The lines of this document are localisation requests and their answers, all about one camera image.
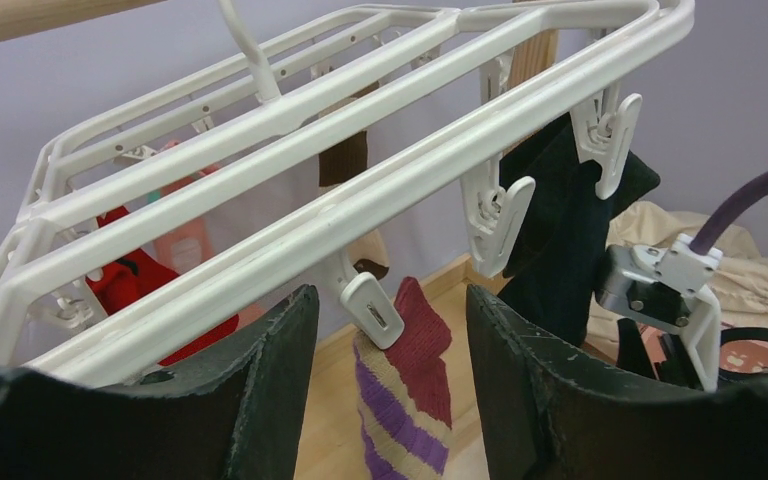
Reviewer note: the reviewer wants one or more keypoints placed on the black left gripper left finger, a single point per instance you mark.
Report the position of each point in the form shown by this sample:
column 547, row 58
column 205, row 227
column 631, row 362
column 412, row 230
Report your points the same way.
column 231, row 411

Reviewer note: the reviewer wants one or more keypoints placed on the wooden drying rack frame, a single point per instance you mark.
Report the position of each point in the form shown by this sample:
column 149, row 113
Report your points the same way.
column 256, row 115

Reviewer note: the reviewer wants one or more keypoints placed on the striped maroon purple sock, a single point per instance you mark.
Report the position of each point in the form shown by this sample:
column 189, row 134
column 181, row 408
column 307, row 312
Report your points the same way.
column 404, row 400

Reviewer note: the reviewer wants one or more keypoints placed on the white plastic clip hanger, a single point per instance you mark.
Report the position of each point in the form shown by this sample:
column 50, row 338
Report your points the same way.
column 576, row 69

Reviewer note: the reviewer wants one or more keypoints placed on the red plain sock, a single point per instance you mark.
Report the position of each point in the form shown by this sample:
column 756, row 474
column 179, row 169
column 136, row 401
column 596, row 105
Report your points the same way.
column 136, row 275

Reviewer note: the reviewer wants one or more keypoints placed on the black sock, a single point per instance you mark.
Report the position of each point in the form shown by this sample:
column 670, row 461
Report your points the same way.
column 552, row 269

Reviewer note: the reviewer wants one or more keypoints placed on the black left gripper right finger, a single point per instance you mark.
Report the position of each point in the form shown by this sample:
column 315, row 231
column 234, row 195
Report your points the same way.
column 550, row 410

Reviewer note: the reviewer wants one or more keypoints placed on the pink sock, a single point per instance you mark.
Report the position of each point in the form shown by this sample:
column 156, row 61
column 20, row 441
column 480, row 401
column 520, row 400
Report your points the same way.
column 188, row 245

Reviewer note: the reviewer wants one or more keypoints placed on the beige crumpled cloth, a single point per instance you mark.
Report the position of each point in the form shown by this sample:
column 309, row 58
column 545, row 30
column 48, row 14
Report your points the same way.
column 741, row 281

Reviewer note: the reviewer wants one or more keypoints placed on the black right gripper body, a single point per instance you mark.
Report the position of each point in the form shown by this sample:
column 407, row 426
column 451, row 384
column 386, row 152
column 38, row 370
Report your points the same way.
column 755, row 351

